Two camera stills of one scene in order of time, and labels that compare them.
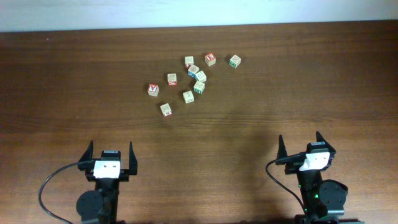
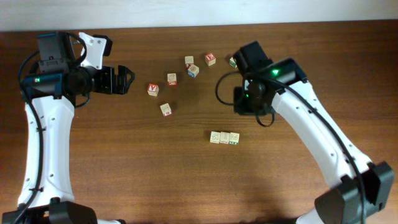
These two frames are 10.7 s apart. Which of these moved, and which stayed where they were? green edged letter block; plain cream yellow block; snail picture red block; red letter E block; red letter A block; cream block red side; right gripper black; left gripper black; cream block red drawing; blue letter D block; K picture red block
Moved: cream block red drawing; plain cream yellow block; green edged letter block; right gripper black; left gripper black
Stayed: red letter E block; snail picture red block; cream block red side; red letter A block; K picture red block; blue letter D block
